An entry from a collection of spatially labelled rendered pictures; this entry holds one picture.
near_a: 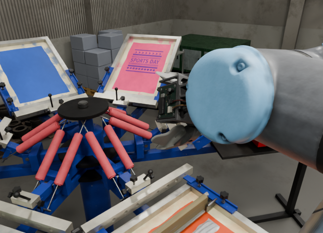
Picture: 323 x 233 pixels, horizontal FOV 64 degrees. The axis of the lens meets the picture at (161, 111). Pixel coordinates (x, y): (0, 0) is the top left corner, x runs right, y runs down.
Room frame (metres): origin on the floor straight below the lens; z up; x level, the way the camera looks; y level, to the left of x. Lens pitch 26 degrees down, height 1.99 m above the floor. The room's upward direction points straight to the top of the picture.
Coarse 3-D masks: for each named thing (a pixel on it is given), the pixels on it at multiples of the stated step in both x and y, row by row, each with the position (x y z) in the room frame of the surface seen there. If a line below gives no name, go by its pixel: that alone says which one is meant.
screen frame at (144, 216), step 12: (180, 192) 1.07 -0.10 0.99; (192, 192) 1.11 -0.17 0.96; (156, 204) 0.99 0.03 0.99; (168, 204) 1.00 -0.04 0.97; (216, 204) 0.99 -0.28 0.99; (144, 216) 0.91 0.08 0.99; (228, 216) 0.93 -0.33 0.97; (240, 216) 0.91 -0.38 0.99; (120, 228) 0.84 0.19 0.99; (132, 228) 0.85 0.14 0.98; (252, 228) 0.84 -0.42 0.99
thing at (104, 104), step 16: (64, 112) 1.38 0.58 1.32; (80, 112) 1.38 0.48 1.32; (96, 112) 1.38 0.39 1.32; (80, 128) 1.44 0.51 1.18; (96, 128) 1.49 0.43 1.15; (64, 144) 1.51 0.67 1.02; (80, 144) 1.37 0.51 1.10; (80, 160) 1.32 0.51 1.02; (96, 160) 1.32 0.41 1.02; (96, 176) 1.30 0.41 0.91; (96, 192) 1.38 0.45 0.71; (96, 208) 1.37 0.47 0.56; (112, 224) 1.47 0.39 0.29
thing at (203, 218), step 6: (186, 204) 1.02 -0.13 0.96; (180, 210) 0.98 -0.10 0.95; (204, 216) 0.94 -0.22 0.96; (210, 216) 0.94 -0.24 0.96; (192, 222) 0.90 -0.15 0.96; (198, 222) 0.90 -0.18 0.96; (216, 222) 0.90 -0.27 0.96; (186, 228) 0.87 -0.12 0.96; (192, 228) 0.87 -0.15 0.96; (222, 228) 0.87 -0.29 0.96
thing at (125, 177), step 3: (123, 174) 1.16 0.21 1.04; (126, 174) 1.16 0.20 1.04; (129, 174) 1.16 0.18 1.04; (120, 177) 1.14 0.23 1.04; (123, 177) 1.13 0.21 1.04; (126, 177) 1.13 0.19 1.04; (129, 177) 1.13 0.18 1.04; (120, 180) 1.14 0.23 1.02; (123, 180) 1.11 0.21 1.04; (126, 180) 1.11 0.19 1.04; (129, 180) 1.11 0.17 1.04; (120, 183) 1.14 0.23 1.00; (123, 183) 1.12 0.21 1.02; (141, 189) 1.04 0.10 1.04
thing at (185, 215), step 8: (200, 200) 0.94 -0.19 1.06; (184, 208) 0.89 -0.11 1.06; (192, 208) 0.89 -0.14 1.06; (200, 208) 0.93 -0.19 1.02; (176, 216) 0.85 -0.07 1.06; (184, 216) 0.86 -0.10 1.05; (192, 216) 0.89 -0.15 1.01; (168, 224) 0.80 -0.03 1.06; (176, 224) 0.82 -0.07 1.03; (152, 232) 0.76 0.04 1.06; (160, 232) 0.76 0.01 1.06; (168, 232) 0.79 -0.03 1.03
